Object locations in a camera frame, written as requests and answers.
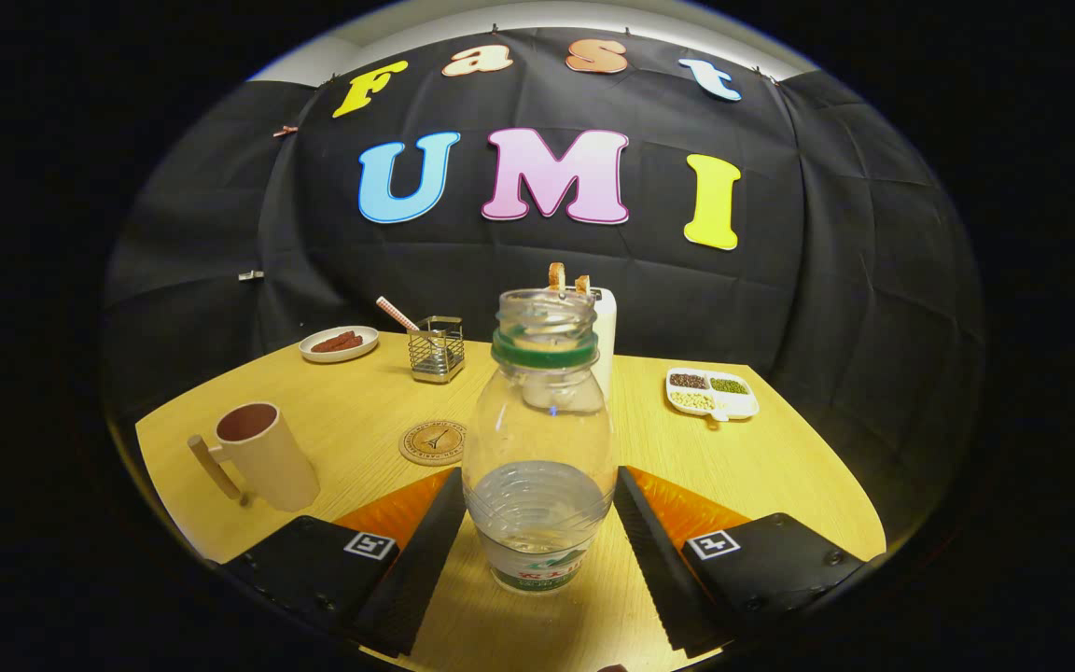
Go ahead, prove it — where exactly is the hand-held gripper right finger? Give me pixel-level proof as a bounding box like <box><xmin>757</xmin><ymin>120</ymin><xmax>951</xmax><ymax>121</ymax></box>
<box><xmin>614</xmin><ymin>465</ymin><xmax>874</xmax><ymax>654</ymax></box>

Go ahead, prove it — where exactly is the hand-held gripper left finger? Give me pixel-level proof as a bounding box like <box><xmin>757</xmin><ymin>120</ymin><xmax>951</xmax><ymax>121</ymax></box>
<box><xmin>220</xmin><ymin>467</ymin><xmax>468</xmax><ymax>657</ymax></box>

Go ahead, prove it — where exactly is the round wooden coaster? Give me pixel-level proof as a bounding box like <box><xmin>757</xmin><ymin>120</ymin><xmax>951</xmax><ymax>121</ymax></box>
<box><xmin>398</xmin><ymin>419</ymin><xmax>469</xmax><ymax>467</ymax></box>

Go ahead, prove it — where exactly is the beige cup with wooden handle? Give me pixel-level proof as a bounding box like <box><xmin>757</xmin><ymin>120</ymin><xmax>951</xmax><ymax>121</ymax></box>
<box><xmin>187</xmin><ymin>401</ymin><xmax>322</xmax><ymax>513</ymax></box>

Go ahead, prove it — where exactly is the clear plastic juice bottle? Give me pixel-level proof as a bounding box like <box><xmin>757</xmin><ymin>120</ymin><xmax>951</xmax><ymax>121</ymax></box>
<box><xmin>461</xmin><ymin>287</ymin><xmax>620</xmax><ymax>595</ymax></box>

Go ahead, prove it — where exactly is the white divided bean tray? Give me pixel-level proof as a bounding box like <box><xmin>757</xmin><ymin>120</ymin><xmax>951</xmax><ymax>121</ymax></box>
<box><xmin>665</xmin><ymin>367</ymin><xmax>761</xmax><ymax>423</ymax></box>

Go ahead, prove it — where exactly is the wooden table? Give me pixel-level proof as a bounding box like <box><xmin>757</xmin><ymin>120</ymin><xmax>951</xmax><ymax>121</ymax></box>
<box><xmin>134</xmin><ymin>331</ymin><xmax>887</xmax><ymax>672</ymax></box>

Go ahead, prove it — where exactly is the small white plate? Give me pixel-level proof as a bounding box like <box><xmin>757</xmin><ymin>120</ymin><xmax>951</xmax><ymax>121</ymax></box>
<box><xmin>299</xmin><ymin>325</ymin><xmax>380</xmax><ymax>364</ymax></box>

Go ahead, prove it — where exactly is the white toaster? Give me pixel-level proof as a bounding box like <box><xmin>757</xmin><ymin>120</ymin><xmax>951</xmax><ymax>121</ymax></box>
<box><xmin>591</xmin><ymin>287</ymin><xmax>617</xmax><ymax>402</ymax></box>

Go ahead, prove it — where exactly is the striped straw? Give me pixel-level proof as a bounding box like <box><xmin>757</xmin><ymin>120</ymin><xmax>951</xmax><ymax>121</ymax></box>
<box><xmin>376</xmin><ymin>296</ymin><xmax>420</xmax><ymax>333</ymax></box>

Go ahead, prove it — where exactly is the black backdrop cloth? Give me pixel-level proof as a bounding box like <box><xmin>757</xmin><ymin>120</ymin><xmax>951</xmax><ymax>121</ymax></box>
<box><xmin>99</xmin><ymin>26</ymin><xmax>986</xmax><ymax>552</ymax></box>

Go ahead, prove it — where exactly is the wire mesh basket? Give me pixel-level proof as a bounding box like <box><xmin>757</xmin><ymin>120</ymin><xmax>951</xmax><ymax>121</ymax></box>
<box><xmin>407</xmin><ymin>315</ymin><xmax>466</xmax><ymax>385</ymax></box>

